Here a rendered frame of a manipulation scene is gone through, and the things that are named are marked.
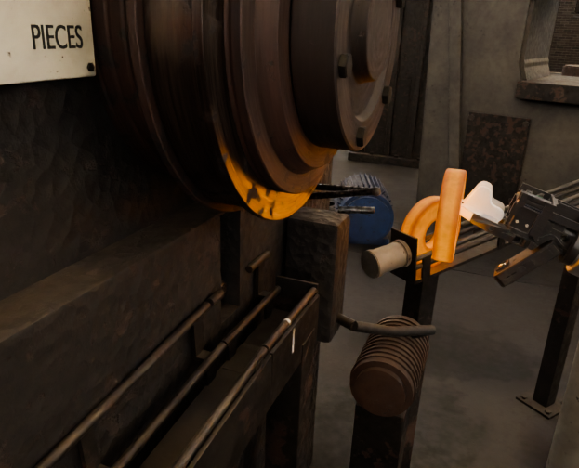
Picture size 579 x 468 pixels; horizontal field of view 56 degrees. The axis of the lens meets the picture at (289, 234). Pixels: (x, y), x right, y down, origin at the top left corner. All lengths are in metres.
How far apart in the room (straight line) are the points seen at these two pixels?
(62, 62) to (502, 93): 2.96
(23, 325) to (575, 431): 1.29
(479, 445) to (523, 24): 2.25
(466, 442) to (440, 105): 2.18
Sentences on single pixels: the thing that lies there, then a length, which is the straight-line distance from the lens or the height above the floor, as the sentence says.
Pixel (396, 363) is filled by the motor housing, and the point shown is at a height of 0.53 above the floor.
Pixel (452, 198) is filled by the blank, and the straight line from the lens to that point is 0.89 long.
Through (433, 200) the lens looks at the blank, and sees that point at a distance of 1.19.
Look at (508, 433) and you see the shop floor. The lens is 1.86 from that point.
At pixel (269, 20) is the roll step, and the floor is 1.12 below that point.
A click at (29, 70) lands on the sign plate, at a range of 0.52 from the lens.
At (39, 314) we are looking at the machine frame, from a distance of 0.52.
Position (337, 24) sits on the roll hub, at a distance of 0.54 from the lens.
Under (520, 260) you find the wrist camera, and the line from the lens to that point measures 0.96.
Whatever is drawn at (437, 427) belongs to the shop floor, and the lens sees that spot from 1.80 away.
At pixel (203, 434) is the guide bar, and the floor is 0.70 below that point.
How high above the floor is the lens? 1.11
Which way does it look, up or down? 21 degrees down
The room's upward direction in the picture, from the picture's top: 2 degrees clockwise
